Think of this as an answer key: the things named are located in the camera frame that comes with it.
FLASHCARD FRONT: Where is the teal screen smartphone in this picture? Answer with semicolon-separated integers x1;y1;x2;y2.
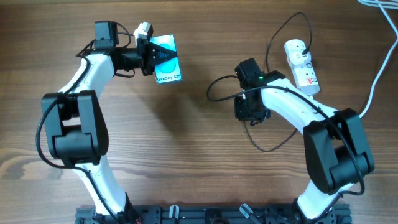
150;34;182;84

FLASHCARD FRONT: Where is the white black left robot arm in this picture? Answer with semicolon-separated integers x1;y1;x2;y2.
36;21;182;223

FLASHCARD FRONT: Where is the white power strip cord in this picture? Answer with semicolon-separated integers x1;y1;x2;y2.
309;0;398;119

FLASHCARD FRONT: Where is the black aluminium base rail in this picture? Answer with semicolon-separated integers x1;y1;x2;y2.
75;203;353;224

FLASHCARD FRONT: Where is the black USB charger cable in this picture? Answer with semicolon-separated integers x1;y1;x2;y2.
242;12;313;153

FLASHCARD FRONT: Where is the white cables top right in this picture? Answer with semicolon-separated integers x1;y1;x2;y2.
356;0;398;10

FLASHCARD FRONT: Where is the black left camera cable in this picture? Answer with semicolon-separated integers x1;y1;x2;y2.
35;21;136;224

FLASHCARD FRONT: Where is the black camera cable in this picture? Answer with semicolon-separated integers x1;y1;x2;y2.
35;21;136;224
206;75;366;196

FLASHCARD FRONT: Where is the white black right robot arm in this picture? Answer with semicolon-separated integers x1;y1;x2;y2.
234;58;374;223

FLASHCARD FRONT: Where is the white power strip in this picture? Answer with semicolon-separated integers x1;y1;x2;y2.
284;39;320;96

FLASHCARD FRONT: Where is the black right camera cable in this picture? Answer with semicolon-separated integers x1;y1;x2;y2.
206;75;366;196

